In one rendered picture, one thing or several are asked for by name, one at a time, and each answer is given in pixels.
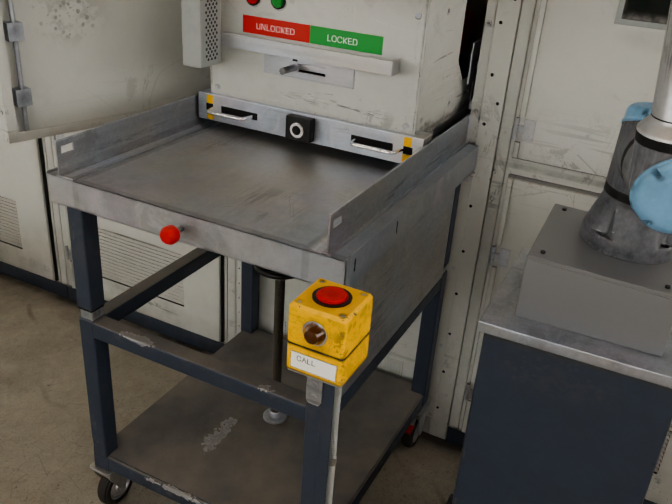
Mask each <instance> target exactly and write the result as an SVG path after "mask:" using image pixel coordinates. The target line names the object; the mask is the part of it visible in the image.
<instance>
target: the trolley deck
mask: <svg viewBox="0 0 672 504"><path fill-rule="evenodd" d="M478 146H479V145H477V146H476V147H475V146H471V145H466V146H465V147H463V148H462V149H461V150H460V151H459V152H457V153H456V154H455V155H454V156H453V157H451V158H450V159H449V160H448V161H447V162H445V163H444V164H443V165H442V166H440V167H439V168H438V169H437V170H436V171H434V172H433V173H432V174H431V175H430V176H428V177H427V178H426V179H425V180H424V181H422V182H421V183H420V184H419V185H417V186H416V187H415V188H414V189H413V190H411V191H410V192H409V193H408V194H407V195H405V196H404V197H403V198H402V199H401V200H399V201H398V202H397V203H396V204H394V205H393V206H392V207H391V208H390V209H388V210H387V211H386V212H385V213H384V214H382V215H381V216H380V217H379V218H377V219H376V220H375V221H374V222H373V223H371V224H370V225H369V226H368V227H367V228H365V229H364V230H363V231H362V232H361V233H359V234H358V235H357V236H356V237H354V238H353V239H352V240H351V241H350V242H348V243H347V244H346V245H345V246H344V247H342V248H341V249H340V250H339V251H338V252H336V253H335V254H334V255H333V256H331V257H329V256H326V255H322V254H319V253H316V252H312V251H309V250H308V248H309V247H311V246H312V245H313V244H315V243H316V242H317V241H318V240H320V239H321V238H322V237H324V236H325V235H326V234H328V224H329V214H331V213H332V212H333V211H335V210H336V209H338V208H339V207H340V206H342V205H343V204H345V203H346V202H347V201H349V200H350V199H352V198H353V197H354V196H356V195H357V194H358V193H360V192H361V191H363V190H364V189H365V188H367V187H368V186H370V185H371V184H372V183H374V182H375V181H377V180H378V179H379V178H381V177H382V176H384V175H385V174H386V173H388V172H389V171H390V170H392V169H393V168H395V167H396V166H397V165H399V164H400V163H396V162H392V161H387V160H383V159H379V158H374V157H370V156H366V155H361V154H357V153H353V152H348V151H344V150H340V149H335V148H331V147H327V146H322V145H318V144H314V143H306V142H301V141H297V140H293V139H288V138H285V137H283V136H279V135H275V134H270V133H266V132H262V131H257V130H253V129H249V128H244V127H240V126H236V125H231V124H227V123H223V122H222V123H219V124H217V125H214V126H211V127H209V128H206V129H204V130H201V131H199V132H196V133H194V134H191V135H189V136H186V137H183V138H181V139H178V140H176V141H173V142H171V143H168V144H166V145H163V146H161V147H158V148H155V149H153V150H150V151H148V152H145V153H143V154H140V155H138V156H135V157H133V158H130V159H127V160H125V161H122V162H120V163H117V164H115V165H112V166H110V167H107V168H105V169H102V170H99V171H97V172H94V173H92V174H89V175H87V176H84V177H82V178H79V179H77V180H74V181H71V180H68V179H64V178H61V177H58V176H56V174H58V169H57V167H56V168H53V169H50V170H47V171H46V179H47V188H48V196H49V201H51V202H54V203H57V204H60V205H63V206H67V207H70V208H73V209H76V210H79V211H83V212H86V213H89V214H92V215H95V216H98V217H102V218H105V219H108V220H111V221H114V222H118V223H121V224H124V225H127V226H130V227H133V228H137V229H140V230H143V231H146V232H149V233H153V234H156V235H159V236H160V231H161V229H162V228H163V227H165V226H167V225H174V226H175V227H177V228H178V227H179V226H183V227H184V231H182V232H180V239H179V241H178V242H181V243H184V244H188V245H191V246H194V247H197V248H200V249H204V250H207V251H210V252H213V253H216V254H220V255H223V256H226V257H229V258H232V259H235V260H239V261H242V262H245V263H248V264H251V265H255V266H258V267H261V268H264V269H267V270H271V271H274V272H277V273H280V274H283V275H286V276H290V277H293V278H296V279H299V280H302V281H306V282H309V283H312V284H313V283H314V282H315V281H317V280H318V279H320V278H322V279H325V280H329V281H332V282H335V283H338V284H341V285H345V286H348V287H352V286H353V285H354V284H355V283H356V282H357V281H358V280H359V279H360V278H361V277H362V276H363V275H364V274H365V273H366V272H367V271H368V270H369V269H371V268H372V267H373V266H374V265H375V264H376V263H377V262H378V261H379V260H380V259H381V258H382V257H383V256H384V255H385V254H386V253H387V252H389V251H390V250H391V249H392V248H393V247H394V246H395V245H396V244H397V243H398V242H399V241H400V240H401V239H402V238H403V237H404V236H405V235H407V234H408V233H409V232H410V231H411V230H412V229H413V228H414V227H415V226H416V225H417V224H418V223H419V222H420V221H421V220H422V219H423V218H424V217H426V216H427V215H428V214H429V213H430V212H431V211H432V210H433V209H434V208H435V207H436V206H437V205H438V204H439V203H440V202H441V201H442V200H444V199H445V198H446V197H447V196H448V195H449V194H450V193H451V192H452V191H453V190H454V189H455V188H456V187H457V186H458V185H459V184H460V183H462V182H463V181H464V180H465V179H466V178H467V177H468V176H469V175H470V174H471V173H472V172H473V171H474V170H475V165H476V159H477V152H478Z"/></svg>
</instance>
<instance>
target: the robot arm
mask: <svg viewBox="0 0 672 504"><path fill-rule="evenodd" d="M621 124H622V125H621V129H620V132H619V136H618V139H617V143H616V146H615V150H614V153H613V157H612V160H611V164H610V167H609V171H608V174H607V178H606V182H605V185H604V188H603V191H602V192H601V194H600V195H599V197H598V198H597V200H596V201H595V202H594V204H593V205H592V207H591V208H590V209H589V211H588V212H587V214H586V215H585V217H584V219H583V222H582V225H581V229H580V235H581V237H582V239H583V240H584V241H585V242H586V243H587V244H588V245H589V246H591V247H592V248H594V249H595V250H597V251H599V252H601V253H603V254H605V255H608V256H610V257H613V258H616V259H619V260H623V261H627V262H632V263H638V264H661V263H665V262H668V261H670V260H672V0H671V4H670V9H669V15H668V21H667V26H666V32H665V38H664V43H663V49H662V55H661V60H660V66H659V72H658V77H657V83H656V89H655V94H654V100H653V102H636V103H633V104H631V105H629V106H628V108H627V110H626V113H625V116H624V118H623V119H622V120H621Z"/></svg>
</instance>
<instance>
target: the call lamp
mask: <svg viewBox="0 0 672 504"><path fill-rule="evenodd" d="M302 332H303V336H304V338H305V340H306V342H308V343H309V344H312V345H314V346H322V345H324V344H325V343H326V341H327V339H328V333H327V331H326V329H325V328H324V326H323V325H322V324H321V323H319V322H317V321H313V320H312V321H308V322H306V323H305V324H304V326H303V329H302Z"/></svg>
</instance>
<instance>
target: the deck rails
mask: <svg viewBox="0 0 672 504"><path fill-rule="evenodd" d="M468 121H469V115H467V116H466V117H464V118H463V119H461V120H460V121H459V122H457V123H456V124H454V125H453V126H452V127H450V128H449V129H447V130H446V131H445V132H443V133H442V134H440V135H439V136H438V137H436V138H435V139H434V140H432V141H431V142H429V143H428V144H427V145H425V146H424V147H422V148H421V149H420V150H418V151H417V152H415V153H414V154H413V155H411V156H410V157H409V158H407V159H406V160H404V161H403V162H402V163H400V164H399V165H397V166H396V167H395V168H393V169H392V170H390V171H389V172H388V173H386V174H385V175H384V176H382V177H381V178H379V179H378V180H377V181H375V182H374V183H372V184H371V185H370V186H368V187H367V188H365V189H364V190H363V191H361V192H360V193H358V194H357V195H356V196H354V197H353V198H352V199H350V200H349V201H347V202H346V203H345V204H343V205H342V206H340V207H339V208H338V209H336V210H335V211H333V212H332V213H331V214H329V224H328V234H326V235H325V236H324V237H322V238H321V239H320V240H318V241H317V242H316V243H315V244H313V245H312V246H311V247H309V248H308V250H309V251H312V252H316V253H319V254H322V255H326V256H329V257H331V256H333V255H334V254H335V253H336V252H338V251H339V250H340V249H341V248H342V247H344V246H345V245H346V244H347V243H348V242H350V241H351V240H352V239H353V238H354V237H356V236H357V235H358V234H359V233H361V232H362V231H363V230H364V229H365V228H367V227H368V226H369V225H370V224H371V223H373V222H374V221H375V220H376V219H377V218H379V217H380V216H381V215H382V214H384V213H385V212H386V211H387V210H388V209H390V208H391V207H392V206H393V205H394V204H396V203H397V202H398V201H399V200H401V199H402V198H403V197H404V196H405V195H407V194H408V193H409V192H410V191H411V190H413V189H414V188H415V187H416V186H417V185H419V184H420V183H421V182H422V181H424V180H425V179H426V178H427V177H428V176H430V175H431V174H432V173H433V172H434V171H436V170H437V169H438V168H439V167H440V166H442V165H443V164H444V163H445V162H447V161H448V160H449V159H450V158H451V157H453V156H454V155H455V154H456V153H457V152H459V151H460V150H461V149H462V148H463V147H465V146H466V145H467V143H465V141H466V134H467V128H468ZM219 123H222V122H218V121H214V120H210V119H205V118H201V117H199V94H197V95H194V96H190V97H187V98H184V99H181V100H178V101H175V102H172V103H169V104H166V105H163V106H160V107H156V108H153V109H150V110H147V111H144V112H141V113H138V114H135V115H132V116H129V117H126V118H122V119H119V120H116V121H113V122H110V123H107V124H104V125H101V126H98V127H95V128H92V129H88V130H85V131H82V132H79V133H76V134H73V135H70V136H67V137H64V138H61V139H58V140H54V142H55V151H56V160H57V169H58V174H56V176H58V177H61V178H64V179H68V180H71V181H74V180H77V179H79V178H82V177H84V176H87V175H89V174H92V173H94V172H97V171H99V170H102V169H105V168H107V167H110V166H112V165H115V164H117V163H120V162H122V161H125V160H127V159H130V158H133V157H135V156H138V155H140V154H143V153H145V152H148V151H150V150H153V149H155V148H158V147H161V146H163V145H166V144H168V143H171V142H173V141H176V140H178V139H181V138H183V137H186V136H189V135H191V134H194V133H196V132H199V131H201V130H204V129H206V128H209V127H211V126H214V125H217V124H219ZM69 143H72V150H69V151H66V152H63V153H62V152H61V146H63V145H66V144H69ZM339 216H340V222H339V223H338V224H337V225H335V226H334V227H333V221H334V220H335V219H336V218H338V217H339Z"/></svg>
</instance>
